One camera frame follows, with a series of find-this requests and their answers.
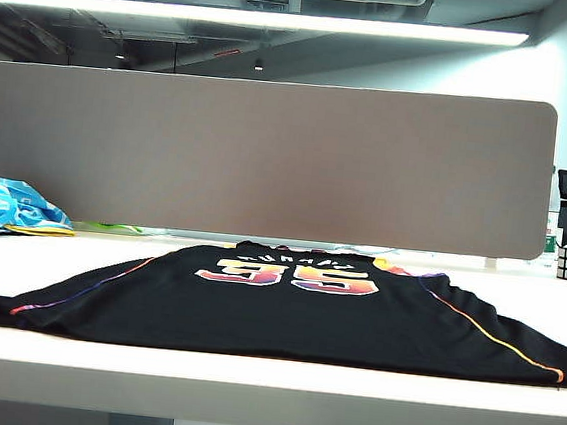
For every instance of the black basketball jersey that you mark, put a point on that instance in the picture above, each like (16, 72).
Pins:
(273, 322)

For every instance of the brown fabric desk divider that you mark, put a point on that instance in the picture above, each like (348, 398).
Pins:
(269, 156)

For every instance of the small round ceiling spotlight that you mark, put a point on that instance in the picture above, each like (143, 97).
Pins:
(120, 55)
(259, 65)

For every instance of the green white flat packet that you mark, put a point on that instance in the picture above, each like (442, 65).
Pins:
(106, 226)

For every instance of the long ceiling light strip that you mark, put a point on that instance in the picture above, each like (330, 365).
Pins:
(257, 17)

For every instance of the yellow flat cloth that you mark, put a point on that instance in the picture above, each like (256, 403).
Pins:
(40, 230)

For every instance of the clear bottle green label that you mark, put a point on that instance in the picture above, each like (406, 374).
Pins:
(551, 243)

